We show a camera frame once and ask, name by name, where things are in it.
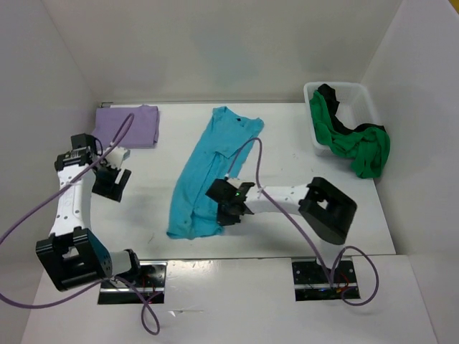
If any cyan t shirt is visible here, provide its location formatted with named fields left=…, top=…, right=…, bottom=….
left=166, top=107, right=265, bottom=239

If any purple t shirt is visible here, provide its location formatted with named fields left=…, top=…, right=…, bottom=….
left=90, top=104, right=160, bottom=150

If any green t shirt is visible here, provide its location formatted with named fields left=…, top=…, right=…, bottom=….
left=309, top=90, right=390, bottom=178

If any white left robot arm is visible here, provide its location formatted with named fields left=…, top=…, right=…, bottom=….
left=35, top=133, right=143, bottom=291

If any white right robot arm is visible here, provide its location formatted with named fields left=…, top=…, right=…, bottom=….
left=206, top=177, right=357, bottom=245

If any black t shirt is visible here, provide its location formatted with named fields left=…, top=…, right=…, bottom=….
left=317, top=84, right=386, bottom=135

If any white plastic laundry basket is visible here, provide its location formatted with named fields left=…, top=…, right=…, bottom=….
left=303, top=82, right=381, bottom=157

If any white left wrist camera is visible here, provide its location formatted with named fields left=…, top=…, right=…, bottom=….
left=105, top=146, right=131, bottom=170

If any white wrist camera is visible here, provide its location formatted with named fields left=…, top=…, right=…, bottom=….
left=226, top=178, right=255, bottom=192
left=105, top=146, right=131, bottom=170

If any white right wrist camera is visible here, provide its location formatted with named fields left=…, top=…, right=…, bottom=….
left=226, top=178, right=255, bottom=192

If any aluminium table edge rail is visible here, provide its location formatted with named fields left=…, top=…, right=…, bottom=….
left=57, top=101, right=311, bottom=261

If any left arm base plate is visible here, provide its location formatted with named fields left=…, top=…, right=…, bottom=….
left=98, top=260, right=167, bottom=305

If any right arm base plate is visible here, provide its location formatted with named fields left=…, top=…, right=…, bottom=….
left=291, top=259, right=360, bottom=302

